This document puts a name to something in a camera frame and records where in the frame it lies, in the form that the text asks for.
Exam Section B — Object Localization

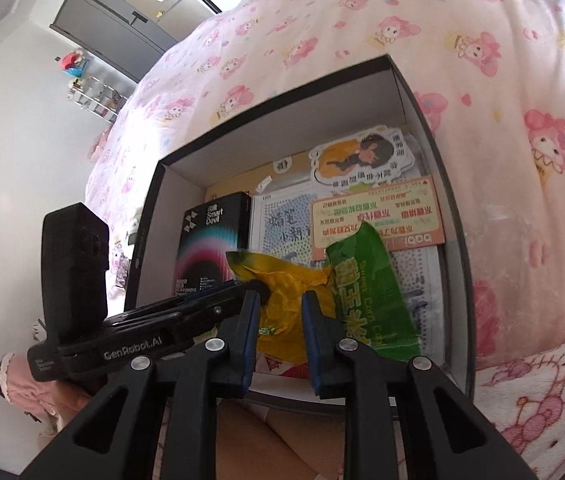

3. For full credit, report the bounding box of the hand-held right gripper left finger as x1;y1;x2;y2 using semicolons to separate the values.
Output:
20;290;263;480

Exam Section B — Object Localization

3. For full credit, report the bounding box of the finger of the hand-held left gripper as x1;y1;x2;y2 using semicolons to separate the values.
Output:
105;280;269;330

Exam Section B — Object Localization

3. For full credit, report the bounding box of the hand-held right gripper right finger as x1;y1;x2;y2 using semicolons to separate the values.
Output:
301;290;538;480

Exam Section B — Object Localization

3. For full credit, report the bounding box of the yellow snack packet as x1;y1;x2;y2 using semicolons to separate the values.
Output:
226;250;335;366

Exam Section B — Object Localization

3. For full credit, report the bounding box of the black screen protector box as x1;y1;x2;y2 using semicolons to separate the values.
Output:
173;191;253;296

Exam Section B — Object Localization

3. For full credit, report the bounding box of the green snack packet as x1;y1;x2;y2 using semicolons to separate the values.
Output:
325;221;420;363

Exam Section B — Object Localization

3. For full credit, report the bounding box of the black cardboard box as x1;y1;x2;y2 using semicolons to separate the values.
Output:
123;54;478;413

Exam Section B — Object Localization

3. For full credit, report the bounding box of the person's left forearm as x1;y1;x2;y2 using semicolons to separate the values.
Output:
0;352;96;436

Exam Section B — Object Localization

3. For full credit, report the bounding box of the white cartoon craft packet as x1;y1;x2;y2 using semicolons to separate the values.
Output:
250;180;445;361

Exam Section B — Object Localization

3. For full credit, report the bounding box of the yellow-brown cardboard envelope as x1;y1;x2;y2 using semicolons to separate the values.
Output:
204;147;323;201

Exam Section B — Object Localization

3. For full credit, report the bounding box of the orange printed card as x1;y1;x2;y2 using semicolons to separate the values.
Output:
309;176;447;262

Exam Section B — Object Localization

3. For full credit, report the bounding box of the pink plush toy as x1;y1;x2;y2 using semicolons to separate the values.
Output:
57;49;90;78

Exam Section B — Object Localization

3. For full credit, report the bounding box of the white plush patterned blanket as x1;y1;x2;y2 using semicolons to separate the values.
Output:
475;332;565;480

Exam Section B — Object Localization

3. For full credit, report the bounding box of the grey wardrobe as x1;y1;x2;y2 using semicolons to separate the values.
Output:
50;0;226;83

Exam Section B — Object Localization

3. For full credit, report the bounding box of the pink cartoon printed blanket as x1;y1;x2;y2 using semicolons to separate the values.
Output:
85;0;565;366

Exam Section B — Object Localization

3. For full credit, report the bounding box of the white wire shelf rack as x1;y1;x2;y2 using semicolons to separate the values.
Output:
65;75;128;123

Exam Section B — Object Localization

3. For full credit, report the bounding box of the white cable bundle packet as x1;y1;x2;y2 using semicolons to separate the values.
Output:
309;126;415;192

